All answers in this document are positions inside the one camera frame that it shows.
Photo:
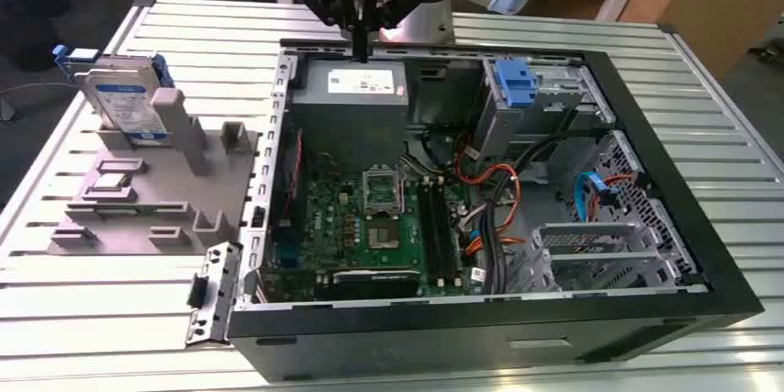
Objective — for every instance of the black office chair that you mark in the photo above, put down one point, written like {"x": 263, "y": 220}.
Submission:
{"x": 31, "y": 20}

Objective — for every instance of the black chair wheel base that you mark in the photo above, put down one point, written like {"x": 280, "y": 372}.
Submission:
{"x": 773, "y": 50}

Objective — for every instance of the hard disk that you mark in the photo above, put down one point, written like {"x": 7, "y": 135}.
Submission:
{"x": 125, "y": 103}

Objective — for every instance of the black open PC case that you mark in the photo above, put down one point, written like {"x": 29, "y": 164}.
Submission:
{"x": 428, "y": 341}

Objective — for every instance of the metal disk bay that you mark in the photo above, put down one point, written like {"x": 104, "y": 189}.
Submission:
{"x": 588, "y": 229}

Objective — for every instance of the grey optical drive cage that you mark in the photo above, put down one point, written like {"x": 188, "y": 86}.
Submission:
{"x": 499, "y": 130}

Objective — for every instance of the black graphics card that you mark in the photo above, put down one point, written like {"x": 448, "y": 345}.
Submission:
{"x": 373, "y": 283}

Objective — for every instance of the brown wooden cabinet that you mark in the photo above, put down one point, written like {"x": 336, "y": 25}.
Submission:
{"x": 723, "y": 6}

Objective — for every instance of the black RAM slot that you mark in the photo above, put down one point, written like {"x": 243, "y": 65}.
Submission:
{"x": 447, "y": 231}
{"x": 429, "y": 231}

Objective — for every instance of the grey power supply unit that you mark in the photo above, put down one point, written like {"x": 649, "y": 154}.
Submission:
{"x": 349, "y": 121}

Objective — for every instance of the CPU with silver top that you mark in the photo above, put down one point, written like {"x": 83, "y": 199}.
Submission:
{"x": 113, "y": 182}

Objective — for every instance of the blue drive latch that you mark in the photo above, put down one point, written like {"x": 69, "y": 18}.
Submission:
{"x": 517, "y": 84}

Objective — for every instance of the grey parts rack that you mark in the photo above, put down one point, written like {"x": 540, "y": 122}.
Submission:
{"x": 184, "y": 208}

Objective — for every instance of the grey metal card bracket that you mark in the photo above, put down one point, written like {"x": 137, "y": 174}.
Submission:
{"x": 215, "y": 291}

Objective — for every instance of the green RAM stick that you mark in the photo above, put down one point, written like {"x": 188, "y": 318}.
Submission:
{"x": 123, "y": 211}

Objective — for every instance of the green motherboard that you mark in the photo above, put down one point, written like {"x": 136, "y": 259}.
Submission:
{"x": 331, "y": 227}

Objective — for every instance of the CPU socket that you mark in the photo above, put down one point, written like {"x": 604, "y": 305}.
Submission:
{"x": 384, "y": 236}

